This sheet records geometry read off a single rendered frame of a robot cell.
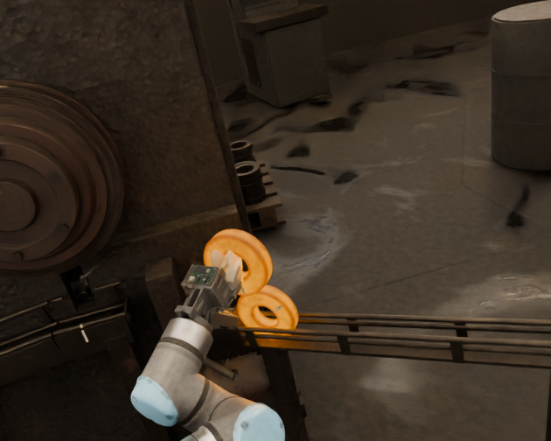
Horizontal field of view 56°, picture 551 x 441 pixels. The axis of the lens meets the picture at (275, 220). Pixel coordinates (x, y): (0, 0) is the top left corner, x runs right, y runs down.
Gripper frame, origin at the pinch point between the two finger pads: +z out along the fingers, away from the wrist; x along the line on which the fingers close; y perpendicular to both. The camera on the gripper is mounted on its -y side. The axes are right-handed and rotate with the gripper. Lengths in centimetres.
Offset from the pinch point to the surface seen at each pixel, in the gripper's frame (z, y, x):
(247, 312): -0.3, -22.0, 5.1
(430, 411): 19, -101, -30
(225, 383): -12.1, -39.0, 13.0
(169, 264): 7.0, -15.1, 29.4
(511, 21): 235, -72, -46
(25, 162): -2.5, 28.8, 38.0
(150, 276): 1.3, -13.5, 31.3
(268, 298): 1.1, -16.8, -1.9
